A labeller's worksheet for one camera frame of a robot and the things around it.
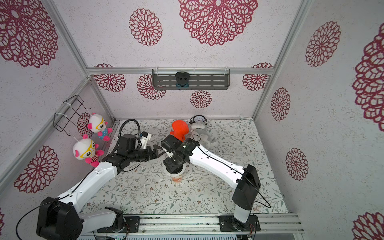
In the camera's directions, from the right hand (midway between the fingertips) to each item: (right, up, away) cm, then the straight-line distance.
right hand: (171, 162), depth 76 cm
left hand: (-5, +4, +3) cm, 7 cm away
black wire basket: (-53, +28, +3) cm, 60 cm away
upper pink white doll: (-48, +21, +16) cm, 55 cm away
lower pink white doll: (-46, +6, +3) cm, 46 cm away
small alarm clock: (+15, +27, +44) cm, 54 cm away
